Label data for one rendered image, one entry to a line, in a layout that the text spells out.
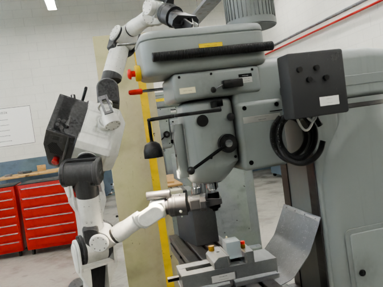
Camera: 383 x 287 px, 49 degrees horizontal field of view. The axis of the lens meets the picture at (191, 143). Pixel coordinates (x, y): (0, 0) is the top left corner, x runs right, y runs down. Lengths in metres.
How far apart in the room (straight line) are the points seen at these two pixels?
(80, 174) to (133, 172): 1.73
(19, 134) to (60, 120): 8.99
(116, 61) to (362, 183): 1.16
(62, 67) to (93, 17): 1.44
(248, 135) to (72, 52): 9.40
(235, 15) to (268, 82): 0.29
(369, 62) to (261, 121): 0.53
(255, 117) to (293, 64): 0.30
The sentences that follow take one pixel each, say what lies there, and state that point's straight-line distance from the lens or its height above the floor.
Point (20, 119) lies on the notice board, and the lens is 10.74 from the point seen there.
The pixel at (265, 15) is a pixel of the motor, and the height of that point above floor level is 1.91.
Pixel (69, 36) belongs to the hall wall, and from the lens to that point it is 10.88.
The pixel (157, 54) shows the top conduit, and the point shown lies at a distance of 1.47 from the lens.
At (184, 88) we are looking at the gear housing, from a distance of 1.52.
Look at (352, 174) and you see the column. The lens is 1.71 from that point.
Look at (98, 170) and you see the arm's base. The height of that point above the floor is 1.42.
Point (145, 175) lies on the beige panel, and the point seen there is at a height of 1.18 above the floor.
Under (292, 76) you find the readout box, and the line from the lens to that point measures 1.38.
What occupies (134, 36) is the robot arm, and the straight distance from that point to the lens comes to 2.03.
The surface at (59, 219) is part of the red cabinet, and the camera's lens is 6.20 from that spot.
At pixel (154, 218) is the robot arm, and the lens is 1.66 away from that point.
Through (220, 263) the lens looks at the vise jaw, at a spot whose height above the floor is 1.05.
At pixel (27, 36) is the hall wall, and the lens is 10.96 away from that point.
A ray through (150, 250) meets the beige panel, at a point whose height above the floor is 0.57.
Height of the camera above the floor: 1.55
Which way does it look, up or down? 3 degrees down
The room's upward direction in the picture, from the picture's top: 8 degrees counter-clockwise
